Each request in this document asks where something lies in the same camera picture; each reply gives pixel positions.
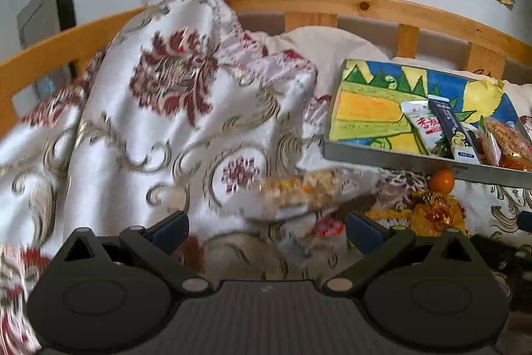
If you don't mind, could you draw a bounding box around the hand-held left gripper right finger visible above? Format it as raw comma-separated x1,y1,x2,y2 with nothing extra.
322,211,478,295

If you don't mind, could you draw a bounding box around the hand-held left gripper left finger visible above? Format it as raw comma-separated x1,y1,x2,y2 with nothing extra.
62,210,217,295

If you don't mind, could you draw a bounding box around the clear packet red print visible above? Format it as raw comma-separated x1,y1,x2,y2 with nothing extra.
314,216,346,238

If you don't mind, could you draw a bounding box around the golden snack wrapper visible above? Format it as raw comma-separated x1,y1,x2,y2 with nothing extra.
409,191,468,238

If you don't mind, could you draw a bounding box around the grey metal tray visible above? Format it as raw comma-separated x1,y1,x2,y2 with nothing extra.
323,59,532,184

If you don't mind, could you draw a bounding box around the clear nut mix packet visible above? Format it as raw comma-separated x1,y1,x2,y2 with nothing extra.
255,168,366,220

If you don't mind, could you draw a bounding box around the orange tangerine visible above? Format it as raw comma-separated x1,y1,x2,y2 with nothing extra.
428,169,457,194

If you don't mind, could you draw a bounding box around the white green seaweed packet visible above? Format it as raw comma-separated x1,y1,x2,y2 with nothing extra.
400,100,443,156

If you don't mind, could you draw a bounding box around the blue white snack packet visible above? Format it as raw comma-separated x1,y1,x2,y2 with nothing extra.
427,94,482,165

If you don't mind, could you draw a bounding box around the orange snack packet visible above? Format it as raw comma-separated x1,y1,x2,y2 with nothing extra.
496,153,532,173

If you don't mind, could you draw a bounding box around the beige snack packet red print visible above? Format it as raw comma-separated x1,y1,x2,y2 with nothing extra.
478,114,532,168

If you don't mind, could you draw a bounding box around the dragon drawing paper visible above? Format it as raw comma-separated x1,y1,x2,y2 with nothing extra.
330,60,520,157

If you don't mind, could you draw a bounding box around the floral satin blanket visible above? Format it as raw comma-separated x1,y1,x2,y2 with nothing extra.
0,0,532,355

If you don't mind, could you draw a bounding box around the cream pillow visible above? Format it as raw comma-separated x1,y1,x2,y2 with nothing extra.
253,26,391,98

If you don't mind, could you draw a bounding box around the wooden bed frame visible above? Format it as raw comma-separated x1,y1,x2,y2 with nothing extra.
0,0,532,131

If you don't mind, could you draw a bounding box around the grey wall cabinet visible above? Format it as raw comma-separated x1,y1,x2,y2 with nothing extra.
17,0,78,49

